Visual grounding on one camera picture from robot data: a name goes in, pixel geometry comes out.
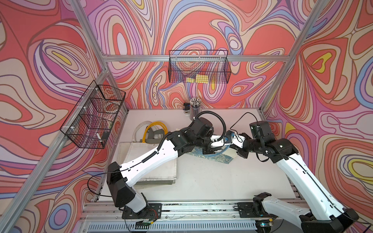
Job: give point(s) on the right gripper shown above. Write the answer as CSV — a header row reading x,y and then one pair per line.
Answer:
x,y
240,151

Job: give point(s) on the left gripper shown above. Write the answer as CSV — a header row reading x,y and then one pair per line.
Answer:
x,y
211,150

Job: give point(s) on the cream blue-handled tote bag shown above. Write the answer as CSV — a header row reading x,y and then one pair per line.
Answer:
x,y
225,156

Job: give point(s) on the white yellow-handled bag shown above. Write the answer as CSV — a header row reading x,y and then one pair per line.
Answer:
x,y
134,170

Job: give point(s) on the olive green canvas bag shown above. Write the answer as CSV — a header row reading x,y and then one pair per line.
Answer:
x,y
166,173

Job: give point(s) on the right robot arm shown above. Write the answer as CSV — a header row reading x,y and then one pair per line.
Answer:
x,y
325,214

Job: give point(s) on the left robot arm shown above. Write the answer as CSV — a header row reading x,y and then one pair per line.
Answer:
x,y
122,178

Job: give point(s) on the black cup of sticks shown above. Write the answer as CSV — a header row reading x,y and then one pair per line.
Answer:
x,y
195,106

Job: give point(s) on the yellow sticky notes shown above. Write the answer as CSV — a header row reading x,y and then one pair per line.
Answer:
x,y
198,78

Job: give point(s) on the aluminium frame post right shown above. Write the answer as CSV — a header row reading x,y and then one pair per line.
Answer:
x,y
310,22

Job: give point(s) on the aluminium frame post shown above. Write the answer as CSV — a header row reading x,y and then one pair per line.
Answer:
x,y
106,74
310,22

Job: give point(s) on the black wire basket back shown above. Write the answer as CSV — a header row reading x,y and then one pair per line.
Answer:
x,y
188,63

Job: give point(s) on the black wire basket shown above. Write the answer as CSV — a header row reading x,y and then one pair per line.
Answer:
x,y
90,124
188,63

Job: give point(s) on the black wire basket left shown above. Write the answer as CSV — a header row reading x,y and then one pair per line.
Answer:
x,y
90,124

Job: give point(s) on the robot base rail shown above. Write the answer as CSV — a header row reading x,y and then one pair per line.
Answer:
x,y
183,217

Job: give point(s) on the aluminium frame post left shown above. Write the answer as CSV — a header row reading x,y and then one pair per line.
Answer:
x,y
106,74

